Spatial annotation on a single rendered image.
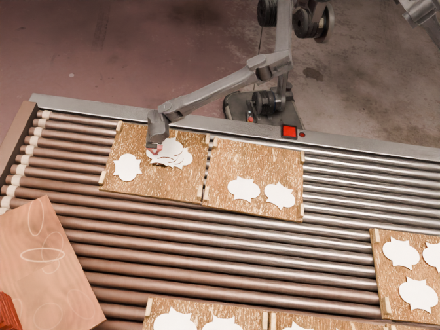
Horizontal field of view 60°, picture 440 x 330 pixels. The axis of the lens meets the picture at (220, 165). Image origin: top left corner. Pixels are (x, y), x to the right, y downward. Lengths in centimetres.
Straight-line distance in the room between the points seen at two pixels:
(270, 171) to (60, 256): 88
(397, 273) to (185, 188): 88
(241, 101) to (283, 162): 122
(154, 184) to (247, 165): 40
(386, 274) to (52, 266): 119
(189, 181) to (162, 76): 186
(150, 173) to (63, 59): 212
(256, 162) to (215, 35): 228
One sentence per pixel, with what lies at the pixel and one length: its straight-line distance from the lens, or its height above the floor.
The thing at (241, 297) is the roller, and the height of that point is 92.
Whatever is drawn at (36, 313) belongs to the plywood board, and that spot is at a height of 104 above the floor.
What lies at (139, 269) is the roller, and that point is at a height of 92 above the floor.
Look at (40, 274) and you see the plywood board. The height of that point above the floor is 104.
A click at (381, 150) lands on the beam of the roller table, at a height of 92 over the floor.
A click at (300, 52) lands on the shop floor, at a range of 382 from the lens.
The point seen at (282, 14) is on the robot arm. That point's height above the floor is 144.
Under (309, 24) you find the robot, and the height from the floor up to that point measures 117.
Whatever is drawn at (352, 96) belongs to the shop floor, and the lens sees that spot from 357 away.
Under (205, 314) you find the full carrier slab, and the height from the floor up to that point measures 94.
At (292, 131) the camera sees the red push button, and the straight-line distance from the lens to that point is 185.
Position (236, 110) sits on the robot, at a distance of 280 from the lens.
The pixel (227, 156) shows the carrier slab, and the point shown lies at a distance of 168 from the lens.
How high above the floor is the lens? 230
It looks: 56 degrees down
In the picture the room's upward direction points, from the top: 11 degrees clockwise
